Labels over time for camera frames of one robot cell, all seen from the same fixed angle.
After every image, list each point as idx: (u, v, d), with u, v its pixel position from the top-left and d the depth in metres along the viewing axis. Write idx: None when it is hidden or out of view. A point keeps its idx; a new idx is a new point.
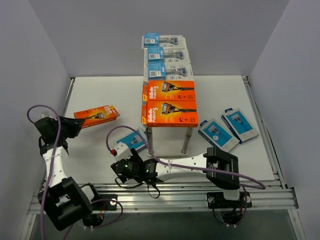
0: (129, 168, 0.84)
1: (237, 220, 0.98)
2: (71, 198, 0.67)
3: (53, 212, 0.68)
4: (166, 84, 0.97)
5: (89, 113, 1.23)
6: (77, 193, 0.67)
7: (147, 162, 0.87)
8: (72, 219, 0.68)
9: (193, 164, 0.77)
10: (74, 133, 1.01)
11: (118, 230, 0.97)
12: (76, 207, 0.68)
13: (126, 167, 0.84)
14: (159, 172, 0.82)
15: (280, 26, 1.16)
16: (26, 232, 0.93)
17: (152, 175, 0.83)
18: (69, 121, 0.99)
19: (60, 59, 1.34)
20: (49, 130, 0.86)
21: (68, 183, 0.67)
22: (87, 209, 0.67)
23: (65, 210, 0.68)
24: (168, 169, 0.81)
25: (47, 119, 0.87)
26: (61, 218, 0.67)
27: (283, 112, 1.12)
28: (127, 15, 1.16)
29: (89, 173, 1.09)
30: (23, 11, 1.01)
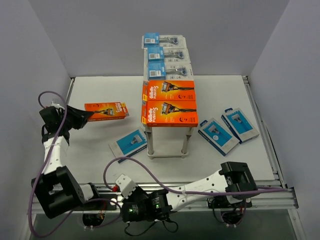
0: (135, 211, 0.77)
1: (237, 220, 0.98)
2: (63, 187, 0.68)
3: (44, 199, 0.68)
4: (166, 84, 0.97)
5: (99, 107, 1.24)
6: (70, 183, 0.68)
7: (153, 196, 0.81)
8: (62, 209, 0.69)
9: (211, 185, 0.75)
10: (78, 126, 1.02)
11: (118, 230, 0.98)
12: (67, 197, 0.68)
13: (131, 210, 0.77)
14: (174, 205, 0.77)
15: (280, 26, 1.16)
16: (26, 232, 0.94)
17: (164, 210, 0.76)
18: (76, 113, 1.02)
19: (60, 59, 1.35)
20: (52, 119, 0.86)
21: (62, 172, 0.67)
22: (78, 200, 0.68)
23: (57, 199, 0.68)
24: (184, 198, 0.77)
25: (52, 108, 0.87)
26: (52, 206, 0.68)
27: (283, 112, 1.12)
28: (127, 15, 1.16)
29: (89, 173, 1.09)
30: (23, 11, 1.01)
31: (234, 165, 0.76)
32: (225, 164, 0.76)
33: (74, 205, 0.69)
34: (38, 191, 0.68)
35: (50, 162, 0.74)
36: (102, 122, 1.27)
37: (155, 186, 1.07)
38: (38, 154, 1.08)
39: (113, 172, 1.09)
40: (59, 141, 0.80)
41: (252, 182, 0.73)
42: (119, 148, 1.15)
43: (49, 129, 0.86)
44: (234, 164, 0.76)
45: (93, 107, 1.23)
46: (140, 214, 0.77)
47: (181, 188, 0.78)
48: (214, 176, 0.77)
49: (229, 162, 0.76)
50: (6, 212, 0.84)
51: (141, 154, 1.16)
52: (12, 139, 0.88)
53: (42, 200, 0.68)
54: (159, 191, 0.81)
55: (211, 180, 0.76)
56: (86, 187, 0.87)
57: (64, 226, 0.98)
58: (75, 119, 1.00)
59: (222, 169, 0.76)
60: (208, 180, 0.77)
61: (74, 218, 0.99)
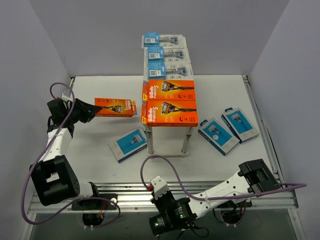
0: (161, 224, 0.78)
1: (237, 219, 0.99)
2: (60, 176, 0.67)
3: (39, 186, 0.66)
4: (166, 83, 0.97)
5: (108, 102, 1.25)
6: (67, 172, 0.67)
7: (174, 206, 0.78)
8: (56, 198, 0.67)
9: (233, 187, 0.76)
10: (84, 120, 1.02)
11: (118, 230, 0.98)
12: (63, 187, 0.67)
13: (158, 224, 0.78)
14: (198, 212, 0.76)
15: (281, 25, 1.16)
16: (26, 232, 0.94)
17: (189, 219, 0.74)
18: (84, 106, 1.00)
19: (60, 59, 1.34)
20: (59, 111, 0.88)
21: (60, 160, 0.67)
22: (73, 191, 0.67)
23: (52, 187, 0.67)
24: (207, 205, 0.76)
25: (59, 101, 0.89)
26: (47, 194, 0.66)
27: (283, 112, 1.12)
28: (126, 15, 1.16)
29: (89, 173, 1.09)
30: (23, 11, 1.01)
31: (252, 164, 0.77)
32: (244, 164, 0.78)
33: (68, 196, 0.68)
34: (34, 177, 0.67)
35: (49, 150, 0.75)
36: (102, 122, 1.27)
37: None
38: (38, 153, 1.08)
39: (113, 171, 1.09)
40: (63, 132, 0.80)
41: (272, 178, 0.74)
42: (119, 148, 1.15)
43: (56, 121, 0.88)
44: (253, 163, 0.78)
45: (103, 102, 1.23)
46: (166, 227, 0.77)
47: (202, 195, 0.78)
48: (234, 177, 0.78)
49: (247, 162, 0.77)
50: (7, 212, 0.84)
51: (141, 154, 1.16)
52: (12, 139, 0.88)
53: (37, 186, 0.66)
54: (180, 200, 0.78)
55: (231, 183, 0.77)
56: (86, 186, 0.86)
57: (65, 225, 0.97)
58: (81, 112, 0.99)
59: (241, 170, 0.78)
60: (228, 183, 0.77)
61: (74, 217, 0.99)
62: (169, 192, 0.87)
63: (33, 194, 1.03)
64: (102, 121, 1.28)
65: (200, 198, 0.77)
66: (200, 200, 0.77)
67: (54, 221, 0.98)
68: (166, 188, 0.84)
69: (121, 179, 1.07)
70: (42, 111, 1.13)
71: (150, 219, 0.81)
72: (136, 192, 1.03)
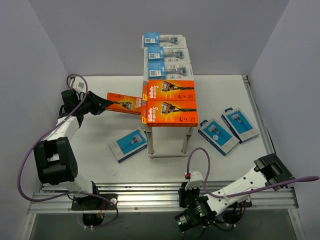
0: (184, 222, 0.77)
1: (237, 220, 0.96)
2: (60, 156, 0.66)
3: (39, 163, 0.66)
4: (166, 84, 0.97)
5: (120, 98, 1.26)
6: (67, 152, 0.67)
7: (193, 206, 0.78)
8: (54, 178, 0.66)
9: (250, 183, 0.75)
10: (94, 112, 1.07)
11: (118, 229, 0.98)
12: (61, 167, 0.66)
13: (182, 223, 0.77)
14: (217, 209, 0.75)
15: (281, 25, 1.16)
16: (26, 232, 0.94)
17: (210, 216, 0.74)
18: (96, 100, 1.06)
19: (60, 59, 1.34)
20: (71, 100, 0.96)
21: (62, 141, 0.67)
22: (70, 174, 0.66)
23: (52, 166, 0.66)
24: (226, 202, 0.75)
25: (72, 91, 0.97)
26: (45, 172, 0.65)
27: (283, 113, 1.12)
28: (126, 15, 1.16)
29: (90, 173, 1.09)
30: (23, 11, 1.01)
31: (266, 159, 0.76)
32: (258, 160, 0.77)
33: (65, 177, 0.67)
34: (36, 153, 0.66)
35: (54, 132, 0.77)
36: (101, 122, 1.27)
37: (155, 185, 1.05)
38: None
39: (113, 171, 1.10)
40: (71, 119, 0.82)
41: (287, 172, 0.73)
42: (119, 148, 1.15)
43: (67, 109, 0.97)
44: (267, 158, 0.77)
45: (115, 97, 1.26)
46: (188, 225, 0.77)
47: (220, 192, 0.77)
48: (249, 172, 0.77)
49: (262, 158, 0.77)
50: (7, 211, 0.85)
51: (141, 153, 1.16)
52: (12, 140, 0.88)
53: (37, 163, 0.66)
54: (199, 199, 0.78)
55: (248, 179, 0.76)
56: (87, 182, 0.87)
57: (65, 225, 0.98)
58: (92, 105, 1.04)
59: (256, 166, 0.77)
60: (245, 179, 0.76)
61: (74, 217, 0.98)
62: (197, 189, 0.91)
63: (34, 194, 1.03)
64: (102, 121, 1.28)
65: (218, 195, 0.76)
66: (218, 197, 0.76)
67: (54, 220, 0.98)
68: (198, 184, 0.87)
69: (121, 179, 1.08)
70: (42, 111, 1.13)
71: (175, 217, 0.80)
72: (136, 192, 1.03)
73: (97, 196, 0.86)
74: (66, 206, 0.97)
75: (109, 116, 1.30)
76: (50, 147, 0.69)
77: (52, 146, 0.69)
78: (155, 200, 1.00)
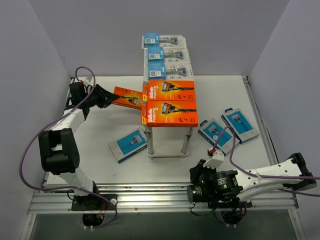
0: (198, 192, 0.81)
1: (237, 220, 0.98)
2: (63, 146, 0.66)
3: (43, 151, 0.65)
4: (166, 84, 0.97)
5: (126, 93, 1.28)
6: (71, 143, 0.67)
7: (215, 177, 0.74)
8: (56, 167, 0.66)
9: (285, 171, 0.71)
10: (101, 105, 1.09)
11: (118, 230, 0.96)
12: (63, 157, 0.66)
13: (197, 191, 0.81)
14: (244, 185, 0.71)
15: (281, 26, 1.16)
16: (26, 233, 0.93)
17: (235, 190, 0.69)
18: (103, 93, 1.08)
19: (60, 59, 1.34)
20: (78, 93, 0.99)
21: (66, 132, 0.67)
22: (72, 165, 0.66)
23: (55, 155, 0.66)
24: (255, 181, 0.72)
25: (80, 84, 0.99)
26: (48, 161, 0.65)
27: (283, 113, 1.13)
28: (126, 16, 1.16)
29: (89, 173, 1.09)
30: (23, 12, 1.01)
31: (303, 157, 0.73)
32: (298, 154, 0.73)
33: (67, 167, 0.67)
34: (40, 140, 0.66)
35: (59, 123, 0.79)
36: (101, 122, 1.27)
37: (156, 186, 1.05)
38: (38, 153, 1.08)
39: (113, 172, 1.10)
40: (76, 112, 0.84)
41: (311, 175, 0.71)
42: (119, 148, 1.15)
43: (74, 102, 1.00)
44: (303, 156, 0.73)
45: (121, 92, 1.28)
46: (203, 194, 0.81)
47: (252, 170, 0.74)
48: (286, 162, 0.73)
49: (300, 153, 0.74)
50: (7, 212, 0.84)
51: (141, 154, 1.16)
52: (12, 140, 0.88)
53: (41, 150, 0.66)
54: (225, 173, 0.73)
55: (283, 166, 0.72)
56: (88, 180, 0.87)
57: (64, 225, 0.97)
58: (99, 98, 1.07)
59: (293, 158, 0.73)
60: (280, 166, 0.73)
61: (74, 217, 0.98)
62: (215, 170, 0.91)
63: (33, 194, 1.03)
64: (102, 121, 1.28)
65: (248, 173, 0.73)
66: (249, 174, 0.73)
67: (53, 221, 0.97)
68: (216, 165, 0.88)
69: (121, 179, 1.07)
70: (43, 111, 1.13)
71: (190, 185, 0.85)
72: (136, 192, 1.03)
73: (99, 196, 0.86)
74: (66, 206, 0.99)
75: (110, 116, 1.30)
76: (55, 138, 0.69)
77: (57, 136, 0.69)
78: (154, 200, 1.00)
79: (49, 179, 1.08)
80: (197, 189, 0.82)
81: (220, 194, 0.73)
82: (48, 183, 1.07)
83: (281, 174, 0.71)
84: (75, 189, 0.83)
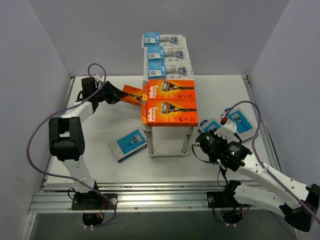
0: (210, 140, 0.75)
1: (237, 219, 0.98)
2: (71, 132, 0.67)
3: (51, 135, 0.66)
4: (166, 83, 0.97)
5: (135, 91, 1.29)
6: (78, 131, 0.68)
7: (231, 142, 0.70)
8: (62, 152, 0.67)
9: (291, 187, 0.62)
10: (109, 102, 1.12)
11: (118, 231, 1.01)
12: (69, 143, 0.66)
13: (210, 139, 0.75)
14: (245, 165, 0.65)
15: (281, 25, 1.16)
16: (26, 232, 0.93)
17: (235, 161, 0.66)
18: (112, 90, 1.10)
19: (60, 59, 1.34)
20: (89, 88, 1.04)
21: (74, 120, 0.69)
22: (77, 151, 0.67)
23: (62, 140, 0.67)
24: (258, 170, 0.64)
25: (91, 79, 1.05)
26: (55, 146, 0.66)
27: (283, 112, 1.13)
28: (126, 15, 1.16)
29: (94, 172, 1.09)
30: (22, 11, 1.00)
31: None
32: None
33: (72, 154, 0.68)
34: (50, 125, 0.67)
35: (68, 112, 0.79)
36: (104, 122, 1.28)
37: (156, 185, 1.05)
38: (38, 153, 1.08)
39: (113, 171, 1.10)
40: (86, 104, 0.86)
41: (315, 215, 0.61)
42: (119, 148, 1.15)
43: (84, 95, 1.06)
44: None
45: (130, 90, 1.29)
46: (212, 146, 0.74)
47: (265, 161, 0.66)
48: (302, 184, 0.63)
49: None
50: (7, 211, 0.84)
51: (141, 153, 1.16)
52: (12, 139, 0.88)
53: (49, 134, 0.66)
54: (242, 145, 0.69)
55: (293, 183, 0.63)
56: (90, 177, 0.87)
57: (65, 225, 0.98)
58: (108, 94, 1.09)
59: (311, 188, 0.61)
60: (291, 181, 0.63)
61: (74, 217, 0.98)
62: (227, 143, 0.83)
63: (34, 193, 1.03)
64: (105, 120, 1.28)
65: (259, 161, 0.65)
66: (258, 162, 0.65)
67: (54, 220, 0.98)
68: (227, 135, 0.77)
69: (121, 179, 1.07)
70: (42, 111, 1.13)
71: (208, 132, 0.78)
72: (136, 191, 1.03)
73: (99, 193, 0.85)
74: (66, 206, 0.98)
75: (110, 116, 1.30)
76: (64, 124, 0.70)
77: (66, 123, 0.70)
78: (155, 200, 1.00)
79: (50, 178, 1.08)
80: (211, 138, 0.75)
81: (223, 156, 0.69)
82: (48, 182, 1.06)
83: (286, 186, 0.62)
84: (76, 182, 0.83)
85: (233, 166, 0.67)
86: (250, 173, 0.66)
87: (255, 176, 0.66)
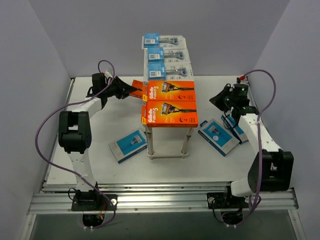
0: (241, 92, 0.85)
1: (236, 221, 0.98)
2: (79, 126, 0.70)
3: (60, 127, 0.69)
4: (166, 84, 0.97)
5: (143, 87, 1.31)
6: (86, 125, 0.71)
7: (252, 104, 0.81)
8: (70, 144, 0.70)
9: (265, 140, 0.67)
10: (118, 96, 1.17)
11: (118, 231, 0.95)
12: (78, 136, 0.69)
13: (243, 91, 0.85)
14: (245, 116, 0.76)
15: (281, 26, 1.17)
16: (26, 232, 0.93)
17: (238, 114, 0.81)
18: (120, 84, 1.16)
19: (60, 60, 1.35)
20: (98, 84, 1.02)
21: (83, 114, 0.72)
22: (84, 144, 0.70)
23: (71, 133, 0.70)
24: (250, 121, 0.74)
25: (101, 75, 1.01)
26: (64, 137, 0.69)
27: (282, 113, 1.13)
28: (126, 16, 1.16)
29: (98, 171, 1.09)
30: (23, 11, 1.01)
31: (287, 164, 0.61)
32: (291, 157, 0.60)
33: (79, 147, 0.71)
34: (60, 118, 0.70)
35: (78, 107, 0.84)
36: (107, 121, 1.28)
37: (156, 186, 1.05)
38: (38, 153, 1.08)
39: (113, 172, 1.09)
40: (95, 100, 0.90)
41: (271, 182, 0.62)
42: (119, 148, 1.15)
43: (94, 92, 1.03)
44: (288, 165, 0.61)
45: (139, 85, 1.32)
46: (238, 97, 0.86)
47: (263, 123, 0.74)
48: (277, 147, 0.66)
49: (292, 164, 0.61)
50: (7, 211, 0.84)
51: (141, 154, 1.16)
52: (12, 140, 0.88)
53: (59, 127, 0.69)
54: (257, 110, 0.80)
55: (268, 140, 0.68)
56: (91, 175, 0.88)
57: (63, 226, 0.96)
58: (117, 89, 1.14)
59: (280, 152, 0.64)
60: (270, 140, 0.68)
61: (74, 218, 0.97)
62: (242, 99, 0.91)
63: (33, 194, 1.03)
64: (112, 119, 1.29)
65: (257, 118, 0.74)
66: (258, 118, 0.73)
67: (52, 221, 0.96)
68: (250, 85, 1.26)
69: (121, 180, 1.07)
70: (43, 111, 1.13)
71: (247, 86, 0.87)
72: (136, 192, 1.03)
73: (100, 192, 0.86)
74: (66, 206, 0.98)
75: (110, 117, 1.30)
76: (73, 118, 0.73)
77: (75, 117, 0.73)
78: (154, 200, 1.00)
79: (50, 179, 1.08)
80: (244, 91, 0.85)
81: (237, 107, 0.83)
82: (48, 183, 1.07)
83: (263, 138, 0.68)
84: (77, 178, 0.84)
85: (232, 117, 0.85)
86: (243, 124, 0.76)
87: (246, 129, 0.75)
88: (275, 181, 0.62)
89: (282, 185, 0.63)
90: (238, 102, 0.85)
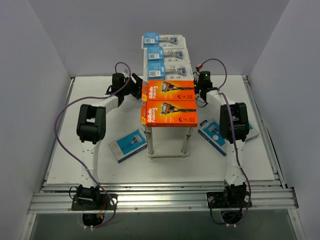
0: (206, 78, 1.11)
1: (237, 220, 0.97)
2: (96, 119, 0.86)
3: (80, 119, 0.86)
4: (166, 84, 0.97)
5: None
6: (102, 119, 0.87)
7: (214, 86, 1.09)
8: (86, 134, 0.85)
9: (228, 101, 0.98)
10: (134, 94, 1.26)
11: (117, 231, 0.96)
12: (93, 128, 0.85)
13: (206, 76, 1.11)
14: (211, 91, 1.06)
15: (281, 25, 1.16)
16: (26, 232, 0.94)
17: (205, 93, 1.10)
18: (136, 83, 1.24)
19: (60, 59, 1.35)
20: (117, 84, 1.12)
21: (101, 110, 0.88)
22: (97, 135, 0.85)
23: (88, 125, 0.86)
24: (214, 93, 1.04)
25: (121, 76, 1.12)
26: (82, 127, 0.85)
27: (281, 111, 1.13)
28: (126, 16, 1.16)
29: (101, 170, 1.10)
30: (22, 11, 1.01)
31: (243, 111, 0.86)
32: (245, 106, 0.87)
33: (93, 137, 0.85)
34: (80, 111, 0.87)
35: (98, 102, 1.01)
36: (115, 119, 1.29)
37: (155, 185, 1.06)
38: (38, 153, 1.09)
39: (113, 172, 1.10)
40: (113, 98, 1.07)
41: (238, 129, 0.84)
42: (119, 148, 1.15)
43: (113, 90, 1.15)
44: (244, 112, 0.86)
45: None
46: (204, 81, 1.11)
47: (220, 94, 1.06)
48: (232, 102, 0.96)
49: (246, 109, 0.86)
50: (7, 210, 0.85)
51: (141, 153, 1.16)
52: (12, 139, 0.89)
53: (79, 118, 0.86)
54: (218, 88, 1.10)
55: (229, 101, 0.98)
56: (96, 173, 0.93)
57: (64, 225, 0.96)
58: (133, 88, 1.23)
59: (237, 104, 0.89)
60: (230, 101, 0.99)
61: (74, 218, 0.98)
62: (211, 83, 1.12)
63: (34, 194, 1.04)
64: (120, 118, 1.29)
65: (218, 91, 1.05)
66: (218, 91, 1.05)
67: (53, 220, 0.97)
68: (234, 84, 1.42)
69: (121, 179, 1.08)
70: (43, 111, 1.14)
71: (208, 72, 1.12)
72: (136, 192, 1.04)
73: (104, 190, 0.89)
74: (66, 206, 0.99)
75: (118, 116, 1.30)
76: (92, 112, 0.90)
77: (93, 111, 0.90)
78: (154, 200, 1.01)
79: (50, 178, 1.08)
80: (208, 75, 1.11)
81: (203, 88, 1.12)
82: (48, 183, 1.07)
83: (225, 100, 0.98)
84: (82, 171, 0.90)
85: (202, 97, 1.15)
86: (209, 97, 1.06)
87: (211, 100, 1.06)
88: (240, 126, 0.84)
89: (246, 129, 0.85)
90: (203, 86, 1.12)
